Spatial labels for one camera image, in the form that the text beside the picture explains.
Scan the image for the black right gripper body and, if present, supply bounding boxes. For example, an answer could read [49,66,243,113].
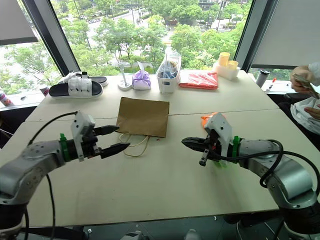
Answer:
[198,128,222,168]

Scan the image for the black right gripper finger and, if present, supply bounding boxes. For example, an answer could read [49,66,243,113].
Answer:
[181,136,209,146]
[183,143,208,153]

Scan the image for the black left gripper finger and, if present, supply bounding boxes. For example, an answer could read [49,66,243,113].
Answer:
[94,125,121,137]
[99,142,132,160]

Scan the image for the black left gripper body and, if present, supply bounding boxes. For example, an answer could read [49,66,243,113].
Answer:
[82,128,103,159]

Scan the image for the brown paper bag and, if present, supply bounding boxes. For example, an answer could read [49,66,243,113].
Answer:
[115,96,171,158]

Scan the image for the purple tied bag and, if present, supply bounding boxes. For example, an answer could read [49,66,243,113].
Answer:
[131,60,152,91]

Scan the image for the clear plastic bag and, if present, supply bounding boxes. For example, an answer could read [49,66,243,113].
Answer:
[158,46,182,77]

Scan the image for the white plastic bag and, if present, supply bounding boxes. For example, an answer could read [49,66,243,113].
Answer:
[290,95,320,134]

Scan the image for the person's hand on bag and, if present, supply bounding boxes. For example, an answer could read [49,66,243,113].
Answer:
[304,106,320,117]

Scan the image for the person's hand holding banknotes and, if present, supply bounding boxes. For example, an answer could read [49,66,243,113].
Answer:
[290,65,320,94]

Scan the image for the green right wrist clamp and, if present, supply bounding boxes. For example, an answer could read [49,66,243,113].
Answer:
[231,136,241,165]

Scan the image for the green wrist clamp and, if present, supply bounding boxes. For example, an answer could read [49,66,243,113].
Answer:
[59,133,70,162]
[231,136,241,165]

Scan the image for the orange object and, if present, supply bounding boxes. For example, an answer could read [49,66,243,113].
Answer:
[200,112,227,129]

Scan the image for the green left wrist clamp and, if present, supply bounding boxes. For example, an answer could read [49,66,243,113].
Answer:
[59,133,70,162]

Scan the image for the small white desk fan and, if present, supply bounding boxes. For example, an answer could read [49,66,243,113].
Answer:
[117,62,134,91]

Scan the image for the black and white slipper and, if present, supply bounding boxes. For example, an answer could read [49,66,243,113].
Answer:
[57,70,109,88]
[48,75,104,99]

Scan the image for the red plastic packet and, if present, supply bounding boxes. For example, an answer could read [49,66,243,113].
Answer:
[178,70,220,90]

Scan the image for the white rectangular box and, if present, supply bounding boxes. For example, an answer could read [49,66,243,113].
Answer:
[156,70,182,94]

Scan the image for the white foam tray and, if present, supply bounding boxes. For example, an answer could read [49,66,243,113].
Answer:
[212,60,242,81]

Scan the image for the grey thermos bottle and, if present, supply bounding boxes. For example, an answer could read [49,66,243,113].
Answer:
[258,69,271,89]

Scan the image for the tall yellow cup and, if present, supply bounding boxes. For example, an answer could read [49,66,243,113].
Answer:
[218,52,231,67]

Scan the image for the stack of banknotes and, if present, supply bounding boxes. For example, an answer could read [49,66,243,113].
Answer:
[293,74,320,100]

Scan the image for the grey roller blind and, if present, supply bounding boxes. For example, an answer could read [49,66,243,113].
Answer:
[0,0,40,46]
[249,0,320,70]

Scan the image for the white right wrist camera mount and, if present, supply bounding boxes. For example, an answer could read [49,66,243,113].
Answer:
[204,112,234,165]

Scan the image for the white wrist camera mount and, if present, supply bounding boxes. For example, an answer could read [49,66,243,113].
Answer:
[204,112,234,165]
[70,110,97,162]

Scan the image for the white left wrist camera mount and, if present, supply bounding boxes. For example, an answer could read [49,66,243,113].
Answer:
[70,110,97,162]

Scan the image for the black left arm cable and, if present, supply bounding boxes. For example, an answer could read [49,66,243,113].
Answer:
[26,111,78,232]

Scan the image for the dark window frame post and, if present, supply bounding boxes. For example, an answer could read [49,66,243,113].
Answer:
[233,0,270,73]
[18,0,81,76]

